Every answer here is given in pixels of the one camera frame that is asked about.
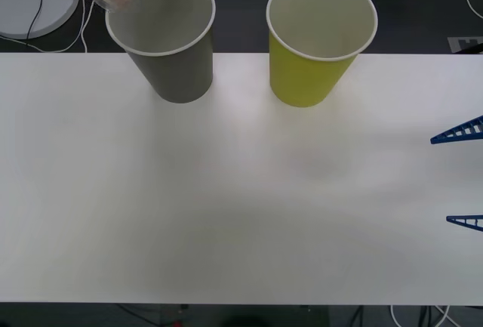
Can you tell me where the grey marker plate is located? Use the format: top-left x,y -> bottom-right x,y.
448,35 -> 483,54

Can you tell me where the grey plastic bin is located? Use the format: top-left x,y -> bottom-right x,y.
104,0 -> 217,104

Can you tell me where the white round disc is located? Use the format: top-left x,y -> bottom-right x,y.
0,0 -> 81,39

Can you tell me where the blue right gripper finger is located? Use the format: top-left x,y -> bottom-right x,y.
446,214 -> 483,233
429,115 -> 483,145

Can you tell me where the yellow-green plastic bin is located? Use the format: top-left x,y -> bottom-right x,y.
266,0 -> 379,108

